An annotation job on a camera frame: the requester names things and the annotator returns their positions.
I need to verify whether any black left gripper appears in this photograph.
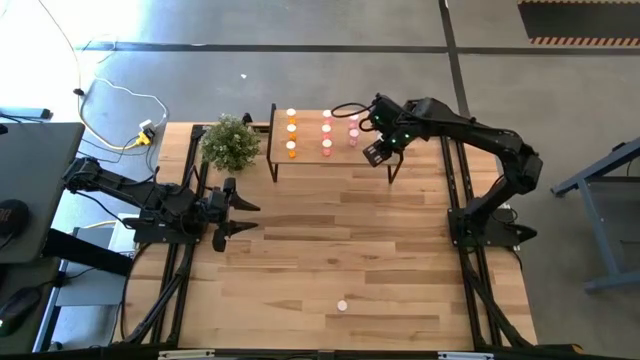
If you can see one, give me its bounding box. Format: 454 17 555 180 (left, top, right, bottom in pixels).
206 176 262 253

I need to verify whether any black computer mouse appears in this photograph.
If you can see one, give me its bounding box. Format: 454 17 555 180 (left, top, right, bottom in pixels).
0 287 42 337

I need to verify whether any wooden shelf black metal frame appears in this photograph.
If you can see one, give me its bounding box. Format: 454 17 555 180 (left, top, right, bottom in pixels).
266 103 406 185

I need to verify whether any green potted plant black pot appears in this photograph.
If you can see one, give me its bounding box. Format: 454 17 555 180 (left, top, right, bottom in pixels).
199 113 262 174

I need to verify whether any black cap with logo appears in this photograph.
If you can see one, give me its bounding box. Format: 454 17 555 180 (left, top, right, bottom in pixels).
0 198 30 239

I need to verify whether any grey desk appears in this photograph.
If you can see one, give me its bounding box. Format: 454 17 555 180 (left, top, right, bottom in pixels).
0 121 86 265

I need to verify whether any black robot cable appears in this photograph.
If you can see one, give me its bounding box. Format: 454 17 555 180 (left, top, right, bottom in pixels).
330 101 377 133

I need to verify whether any grey equipment box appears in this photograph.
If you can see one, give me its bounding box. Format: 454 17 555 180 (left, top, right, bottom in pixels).
53 213 139 307

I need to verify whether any black metal beam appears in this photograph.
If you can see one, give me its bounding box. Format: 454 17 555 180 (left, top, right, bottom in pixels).
43 228 135 277

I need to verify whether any silver aluminium bracket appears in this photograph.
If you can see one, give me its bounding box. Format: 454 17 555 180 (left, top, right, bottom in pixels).
437 351 495 360
157 349 217 360

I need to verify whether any black aluminium rig frame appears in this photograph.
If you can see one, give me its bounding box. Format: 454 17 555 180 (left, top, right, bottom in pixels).
112 122 584 360

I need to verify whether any black mat with hazard stripes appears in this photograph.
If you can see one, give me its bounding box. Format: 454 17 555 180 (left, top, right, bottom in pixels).
517 0 640 47

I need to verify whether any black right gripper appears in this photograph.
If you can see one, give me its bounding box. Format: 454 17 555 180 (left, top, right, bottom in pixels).
362 92 419 169

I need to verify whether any blue metal frame table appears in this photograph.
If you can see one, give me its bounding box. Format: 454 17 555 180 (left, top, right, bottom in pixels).
551 137 640 294

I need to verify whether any yellow extension cord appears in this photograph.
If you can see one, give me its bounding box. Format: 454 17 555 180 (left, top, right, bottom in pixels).
37 0 154 151

